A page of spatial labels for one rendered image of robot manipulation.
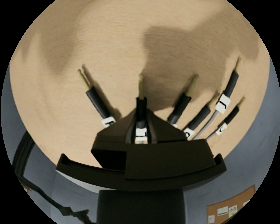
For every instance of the black jack plug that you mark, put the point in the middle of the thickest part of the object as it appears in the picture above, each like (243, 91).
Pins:
(230, 117)
(182, 103)
(141, 105)
(200, 117)
(224, 101)
(96, 101)

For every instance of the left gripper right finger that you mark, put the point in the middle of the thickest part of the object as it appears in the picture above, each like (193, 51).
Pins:
(162, 131)

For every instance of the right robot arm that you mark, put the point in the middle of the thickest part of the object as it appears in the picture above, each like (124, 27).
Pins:
(84, 218)

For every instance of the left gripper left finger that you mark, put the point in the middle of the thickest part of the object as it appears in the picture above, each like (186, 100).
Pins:
(120, 131)

